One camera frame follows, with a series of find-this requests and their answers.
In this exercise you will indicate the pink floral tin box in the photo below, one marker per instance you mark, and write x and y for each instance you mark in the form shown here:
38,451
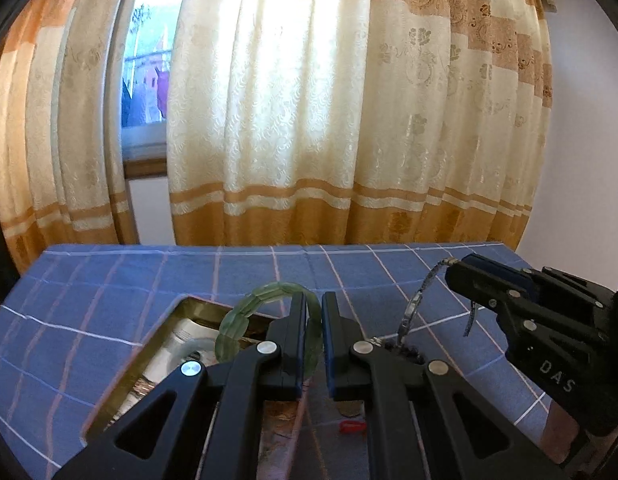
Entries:
139,365

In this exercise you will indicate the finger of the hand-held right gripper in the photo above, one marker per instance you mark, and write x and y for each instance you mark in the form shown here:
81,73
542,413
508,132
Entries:
489,292
499,269

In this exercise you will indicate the white printed paper card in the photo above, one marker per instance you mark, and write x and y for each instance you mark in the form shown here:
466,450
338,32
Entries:
184,331

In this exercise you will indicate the person's right forearm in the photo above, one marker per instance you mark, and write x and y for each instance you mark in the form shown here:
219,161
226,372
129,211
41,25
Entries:
564,425

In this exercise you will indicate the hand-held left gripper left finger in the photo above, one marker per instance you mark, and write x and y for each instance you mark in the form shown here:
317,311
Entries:
289,350

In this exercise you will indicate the window with wooden sill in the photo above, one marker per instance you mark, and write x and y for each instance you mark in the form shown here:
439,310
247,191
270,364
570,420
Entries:
144,85

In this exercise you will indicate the blue checked tablecloth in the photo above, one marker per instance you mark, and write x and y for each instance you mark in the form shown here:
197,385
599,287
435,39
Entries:
114,285

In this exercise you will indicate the silver metal wristwatch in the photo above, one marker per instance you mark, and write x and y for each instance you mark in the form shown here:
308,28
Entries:
414,307

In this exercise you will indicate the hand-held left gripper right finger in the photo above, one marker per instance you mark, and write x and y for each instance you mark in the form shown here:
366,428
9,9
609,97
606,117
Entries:
334,350

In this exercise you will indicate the cream orange floral curtain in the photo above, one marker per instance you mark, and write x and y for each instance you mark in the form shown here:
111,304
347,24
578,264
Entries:
314,110
64,110

